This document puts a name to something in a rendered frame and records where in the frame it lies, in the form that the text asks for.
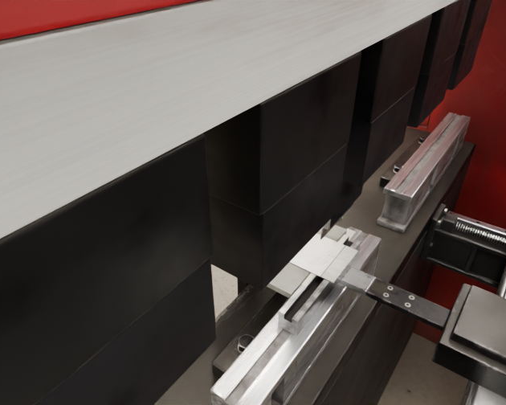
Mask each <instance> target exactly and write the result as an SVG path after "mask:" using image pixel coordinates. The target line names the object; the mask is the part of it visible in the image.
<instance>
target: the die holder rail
mask: <svg viewBox="0 0 506 405"><path fill-rule="evenodd" d="M470 119H471V117H467V116H464V115H462V116H460V115H457V114H456V113H452V112H449V113H448V114H447V115H446V116H445V117H444V119H443V120H442V121H441V122H440V123H439V125H438V126H437V127H436V128H435V129H434V131H433V132H432V133H431V134H430V135H429V137H428V138H427V139H426V140H425V141H424V142H423V143H422V144H421V145H420V146H419V147H418V149H417V150H416V151H415V152H414V154H413V155H412V156H411V157H410V158H409V160H408V161H407V162H406V163H405V164H404V165H403V167H402V168H401V169H400V170H399V171H398V172H397V173H396V174H395V175H394V177H393V178H392V179H391V180H390V181H389V183H388V184H387V185H386V186H385V187H384V190H383V193H384V194H386V199H385V203H384V207H383V211H382V214H381V215H380V217H379V218H378V219H377V224H378V225H381V226H383V227H387V228H389V229H391V230H394V231H397V232H400V233H403V232H404V231H405V230H406V228H407V227H408V225H409V224H410V222H411V220H412V219H413V217H414V216H415V215H416V214H417V212H418V210H419V209H420V207H421V206H422V204H423V203H424V202H425V200H426V198H427V197H428V195H429V194H430V192H431V191H432V190H433V189H434V187H435V185H436V184H437V182H438V181H439V179H440V178H441V177H442V175H443V173H444V172H445V170H446V169H447V167H448V166H449V165H450V164H451V162H452V160H453V159H454V157H455V155H456V154H457V153H458V152H459V150H460V148H461V147H462V144H463V140H464V138H465V135H466V132H467V127H468V125H469V122H470Z"/></svg>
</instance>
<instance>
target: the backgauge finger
mask: <svg viewBox="0 0 506 405"><path fill-rule="evenodd" d="M337 283H339V284H343V285H344V286H346V287H348V288H351V289H353V290H355V291H357V292H359V293H361V294H363V295H366V296H368V297H370V298H372V299H374V300H376V301H379V302H381V303H382V304H384V305H387V306H389V307H390V308H393V309H396V310H397V311H399V312H401V313H404V314H406V315H408V316H410V317H412V318H414V319H416V320H419V321H421V322H423V323H425V324H427V325H430V326H432V327H434V328H436V329H438V330H440V331H442V334H441V336H440V339H439V341H438V344H437V346H436V348H435V351H434V353H433V356H432V358H431V360H432V362H435V363H437V364H439V365H440V366H443V367H444V368H446V369H448V370H450V371H452V372H454V373H456V374H458V375H460V376H462V377H464V378H466V379H468V380H470V381H472V382H474V383H476V384H478V385H480V386H482V387H484V388H486V389H488V390H490V391H492V392H494V393H495V394H497V395H499V396H501V397H503V398H505V399H506V298H504V297H501V296H498V295H496V294H494V293H492V292H489V291H486V290H484V289H481V288H478V287H476V286H474V285H472V286H470V285H469V284H462V287H461V289H460V290H459V294H458V296H457V298H456V300H455V303H454V305H453V308H452V310H449V309H446V308H444V307H442V306H441V305H437V304H435V303H433V302H431V301H429V300H426V299H424V298H422V297H419V296H417V295H415V294H413V293H411V292H408V291H406V290H404V289H402V288H399V287H397V286H395V285H392V284H390V283H388V282H385V281H384V280H381V279H378V278H377V277H375V276H371V275H370V274H368V273H365V272H363V271H361V270H358V269H356V268H354V267H351V266H349V265H346V267H345V268H344V269H343V271H342V272H341V274H340V275H339V276H338V277H337Z"/></svg>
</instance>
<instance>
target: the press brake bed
mask: <svg viewBox="0 0 506 405"><path fill-rule="evenodd" d="M470 161H471V159H470ZM470 161H469V162H468V164H467V165H466V167H465V169H464V170H463V172H462V173H461V175H460V177H459V179H458V181H457V182H456V184H455V185H454V187H453V188H452V190H451V192H450V194H449V195H448V196H447V199H446V200H445V202H444V203H443V204H445V205H447V207H446V209H448V211H447V213H448V212H449V211H451V212H453V211H454V209H455V204H456V202H457V199H458V197H459V193H460V191H461V188H462V185H463V181H464V179H465V176H466V173H467V169H468V167H469V164H470ZM427 231H428V229H427ZM427 231H426V233H425V235H424V236H423V237H422V239H421V241H420V243H419V244H418V246H417V247H416V249H415V251H414V253H413V255H412V256H411V257H410V259H409V261H408V262H407V264H406V266H405V267H404V269H403V270H402V273H401V274H400V276H399V277H398V279H397V280H396V282H395V284H394V285H395V286H397V287H399V288H402V289H404V290H406V291H408V292H410V293H413V294H415V295H417V296H419V297H422V298H424V297H425V295H426V291H427V288H428V285H429V283H430V280H431V276H432V273H433V271H434V268H435V264H433V263H431V262H429V261H426V260H422V259H420V258H419V257H420V255H421V251H422V247H423V244H424V241H425V238H426V234H427ZM416 321H417V320H416V319H414V318H412V317H410V316H408V315H406V314H404V313H401V312H399V311H397V310H396V309H393V308H390V307H389V306H387V305H384V304H382V306H381V307H380V309H379V310H378V311H377V313H376V315H375V317H374V318H373V320H372V321H371V323H370V325H369V327H368V329H367V330H366V331H365V333H364V335H363V336H362V338H361V340H360V341H359V343H358V344H357V347H356V348H355V350H354V351H353V353H352V354H351V356H350V358H349V360H348V361H347V362H346V364H345V366H344V368H343V370H342V371H341V372H340V374H339V376H338V377H337V380H336V381H335V383H334V384H333V386H332V388H331V389H330V391H329V392H328V394H327V395H326V397H325V399H324V401H323V403H322V404H321V405H377V404H378V402H379V400H380V398H381V396H382V394H383V392H384V390H385V388H386V385H387V383H388V382H389V380H390V377H391V375H392V373H393V372H394V369H395V367H396V365H397V364H398V361H399V359H400V357H401V356H402V353H403V351H404V349H405V348H406V345H407V343H408V341H409V340H410V337H411V335H412V333H413V331H414V327H415V324H416Z"/></svg>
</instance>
